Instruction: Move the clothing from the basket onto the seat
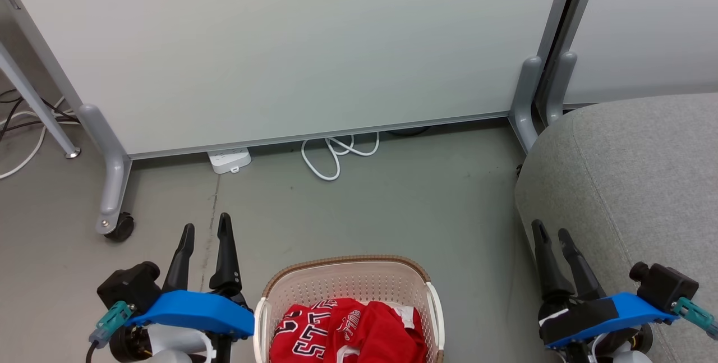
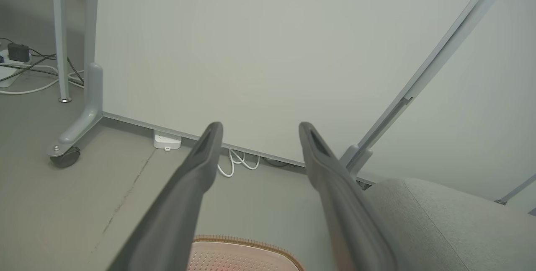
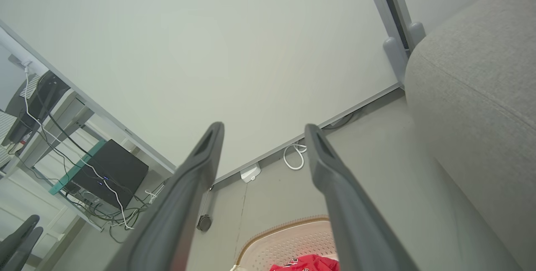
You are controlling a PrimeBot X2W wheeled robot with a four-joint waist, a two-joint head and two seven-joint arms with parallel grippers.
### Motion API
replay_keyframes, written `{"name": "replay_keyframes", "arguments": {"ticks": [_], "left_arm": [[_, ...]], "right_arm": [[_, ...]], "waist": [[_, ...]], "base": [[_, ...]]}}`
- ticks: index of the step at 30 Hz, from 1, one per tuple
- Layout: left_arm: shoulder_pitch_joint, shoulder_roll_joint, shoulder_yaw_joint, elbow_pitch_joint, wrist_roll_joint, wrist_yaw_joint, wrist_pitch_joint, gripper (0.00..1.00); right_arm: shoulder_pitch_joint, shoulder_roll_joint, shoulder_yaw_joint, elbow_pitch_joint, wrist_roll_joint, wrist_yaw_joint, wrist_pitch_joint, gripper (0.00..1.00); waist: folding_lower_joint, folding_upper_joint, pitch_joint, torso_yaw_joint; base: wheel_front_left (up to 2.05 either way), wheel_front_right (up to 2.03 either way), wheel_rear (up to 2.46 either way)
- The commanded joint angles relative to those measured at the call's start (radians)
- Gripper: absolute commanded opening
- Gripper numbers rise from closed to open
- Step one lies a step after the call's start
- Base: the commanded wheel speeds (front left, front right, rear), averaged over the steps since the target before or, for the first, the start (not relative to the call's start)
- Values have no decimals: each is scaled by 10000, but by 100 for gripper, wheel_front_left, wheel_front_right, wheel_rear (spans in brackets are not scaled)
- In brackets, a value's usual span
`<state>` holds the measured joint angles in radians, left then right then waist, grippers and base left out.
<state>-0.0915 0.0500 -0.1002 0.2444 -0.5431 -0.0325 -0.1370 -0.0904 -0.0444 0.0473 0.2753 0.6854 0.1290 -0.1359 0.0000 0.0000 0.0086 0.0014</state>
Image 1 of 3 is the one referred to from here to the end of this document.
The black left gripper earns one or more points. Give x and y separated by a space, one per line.
242 302

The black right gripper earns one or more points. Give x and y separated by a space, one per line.
583 315

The red sports jersey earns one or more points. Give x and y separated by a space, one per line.
364 335

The grey fabric sofa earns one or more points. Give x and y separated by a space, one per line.
634 183

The black caster wheel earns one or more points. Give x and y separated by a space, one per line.
122 228

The white power strip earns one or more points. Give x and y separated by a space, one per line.
229 160

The long grey partition foot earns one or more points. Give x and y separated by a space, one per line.
112 172

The cream plastic laundry basket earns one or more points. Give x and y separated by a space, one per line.
348 281

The short grey partition foot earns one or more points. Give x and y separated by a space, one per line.
558 88
526 99

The grey metal table leg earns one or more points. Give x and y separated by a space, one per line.
33 102

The large white partition board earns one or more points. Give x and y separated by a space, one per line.
291 43

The narrow white partition board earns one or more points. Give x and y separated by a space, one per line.
645 26

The blue left camera mount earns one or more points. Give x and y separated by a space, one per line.
196 312

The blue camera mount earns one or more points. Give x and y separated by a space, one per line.
196 312
639 307

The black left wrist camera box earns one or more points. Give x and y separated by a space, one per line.
129 287

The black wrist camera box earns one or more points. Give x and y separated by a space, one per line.
129 287
664 287

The blue right camera mount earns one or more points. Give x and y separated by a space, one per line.
639 307

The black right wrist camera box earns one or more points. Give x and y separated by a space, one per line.
664 287

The teal left camera connector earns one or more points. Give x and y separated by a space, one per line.
111 321

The teal camera connector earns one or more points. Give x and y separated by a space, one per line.
695 313
111 321

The teal right camera connector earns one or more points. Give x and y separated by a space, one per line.
695 313

